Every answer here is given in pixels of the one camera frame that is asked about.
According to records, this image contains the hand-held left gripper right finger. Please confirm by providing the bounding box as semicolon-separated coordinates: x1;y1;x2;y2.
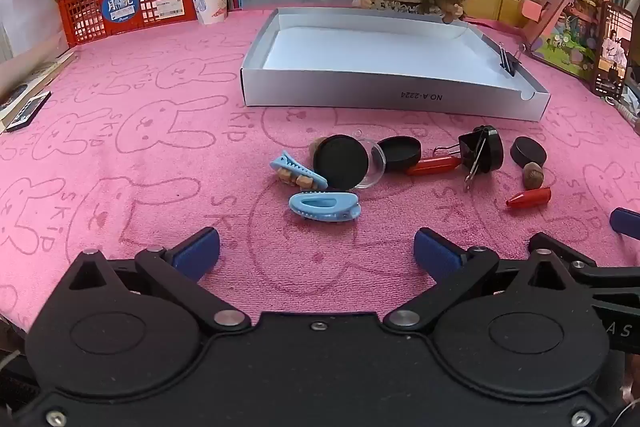
384;228;576;334

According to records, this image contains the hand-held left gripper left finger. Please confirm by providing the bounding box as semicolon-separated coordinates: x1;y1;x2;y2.
66;227;252;334

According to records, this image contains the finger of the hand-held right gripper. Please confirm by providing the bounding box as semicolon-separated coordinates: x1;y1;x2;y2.
609;207;640;236
529;232;640;297

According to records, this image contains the red plastic cone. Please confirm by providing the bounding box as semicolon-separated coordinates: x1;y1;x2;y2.
506;188;552;208
406;155;462;176

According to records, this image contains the large black binder clip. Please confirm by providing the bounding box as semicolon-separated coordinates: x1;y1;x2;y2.
432;125;490;192

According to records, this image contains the clear plastic half ball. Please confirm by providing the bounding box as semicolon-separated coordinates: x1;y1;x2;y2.
351;130;387;190

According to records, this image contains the blue oval hair clip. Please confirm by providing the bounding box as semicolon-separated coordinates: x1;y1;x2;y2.
289;190;362;224

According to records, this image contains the blue toothed hair clip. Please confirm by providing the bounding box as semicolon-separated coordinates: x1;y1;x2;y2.
270;150;329;190

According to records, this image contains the wide black round lid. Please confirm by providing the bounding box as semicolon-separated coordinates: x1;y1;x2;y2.
312;134;370;190

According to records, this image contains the silver cardboard box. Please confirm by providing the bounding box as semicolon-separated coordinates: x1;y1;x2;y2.
240;7;551;122

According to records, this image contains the pink rabbit-print towel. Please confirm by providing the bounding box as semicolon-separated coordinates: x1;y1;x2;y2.
0;7;640;325

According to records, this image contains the small black binder clip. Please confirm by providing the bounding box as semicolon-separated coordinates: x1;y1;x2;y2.
499;43;527;78

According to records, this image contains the pink toy house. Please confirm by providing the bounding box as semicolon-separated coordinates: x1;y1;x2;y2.
520;0;615;81

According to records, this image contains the wooden board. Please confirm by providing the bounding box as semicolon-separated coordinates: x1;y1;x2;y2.
0;51;77;128

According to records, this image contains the wooden drawer box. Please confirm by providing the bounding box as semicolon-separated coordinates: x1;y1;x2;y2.
469;0;543;24

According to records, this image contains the large red plastic basket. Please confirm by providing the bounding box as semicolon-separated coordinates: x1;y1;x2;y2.
51;0;198;48

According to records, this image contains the white coiled cable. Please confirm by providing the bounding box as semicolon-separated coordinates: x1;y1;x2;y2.
606;96;640;124

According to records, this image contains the dark wooden picture frame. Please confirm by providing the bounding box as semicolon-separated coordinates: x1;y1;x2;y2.
587;2;634;98

